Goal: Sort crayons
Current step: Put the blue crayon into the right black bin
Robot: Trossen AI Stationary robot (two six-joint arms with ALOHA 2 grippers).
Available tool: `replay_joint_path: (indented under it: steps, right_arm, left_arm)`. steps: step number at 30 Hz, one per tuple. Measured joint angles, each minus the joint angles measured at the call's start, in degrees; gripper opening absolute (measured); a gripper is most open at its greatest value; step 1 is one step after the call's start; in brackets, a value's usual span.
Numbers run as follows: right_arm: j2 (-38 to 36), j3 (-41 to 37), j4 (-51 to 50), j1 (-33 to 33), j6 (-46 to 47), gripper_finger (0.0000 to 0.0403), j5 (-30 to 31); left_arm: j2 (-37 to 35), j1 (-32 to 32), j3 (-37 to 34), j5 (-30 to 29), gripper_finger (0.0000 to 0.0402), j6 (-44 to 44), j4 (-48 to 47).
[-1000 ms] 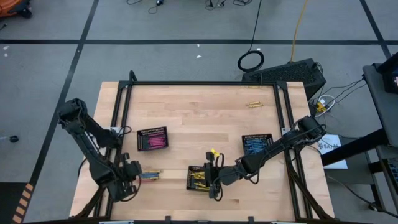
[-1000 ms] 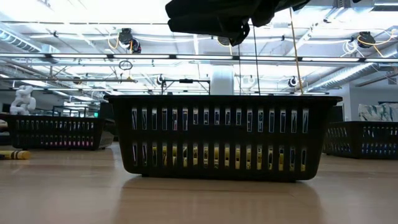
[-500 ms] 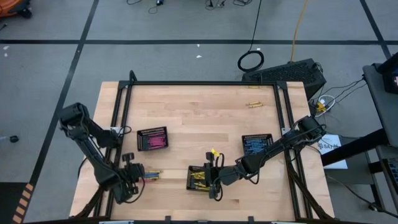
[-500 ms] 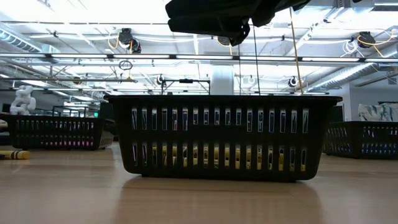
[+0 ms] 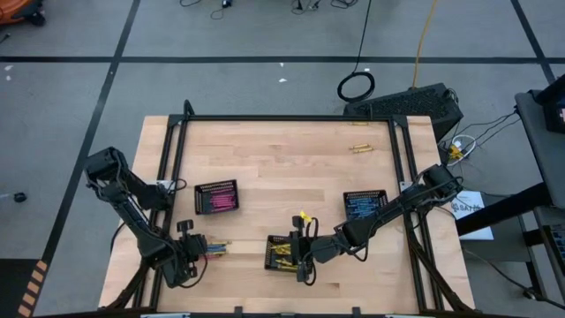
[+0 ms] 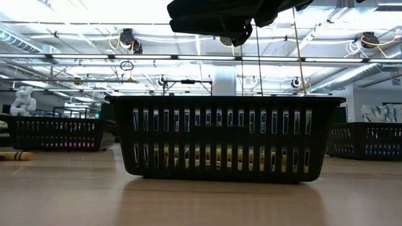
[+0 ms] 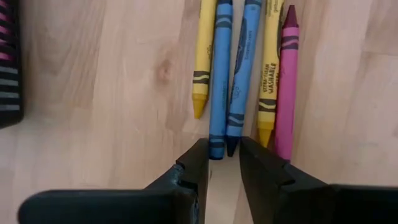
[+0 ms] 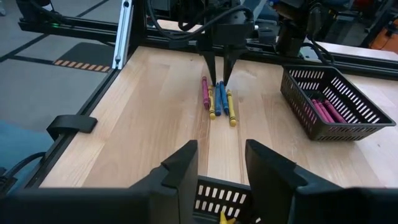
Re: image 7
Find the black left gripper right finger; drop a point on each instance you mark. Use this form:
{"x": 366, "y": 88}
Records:
{"x": 311, "y": 205}

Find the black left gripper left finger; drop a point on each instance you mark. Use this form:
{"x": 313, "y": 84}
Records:
{"x": 140, "y": 207}

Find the black plastic slotted basket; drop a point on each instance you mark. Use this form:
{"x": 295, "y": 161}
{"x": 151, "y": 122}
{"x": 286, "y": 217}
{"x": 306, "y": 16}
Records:
{"x": 15, "y": 118}

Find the yellow wax crayon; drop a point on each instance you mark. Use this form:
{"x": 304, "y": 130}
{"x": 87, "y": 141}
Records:
{"x": 270, "y": 77}
{"x": 203, "y": 56}

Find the blue wax crayon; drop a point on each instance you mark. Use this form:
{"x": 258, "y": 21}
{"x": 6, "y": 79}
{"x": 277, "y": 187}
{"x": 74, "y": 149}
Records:
{"x": 220, "y": 87}
{"x": 244, "y": 68}

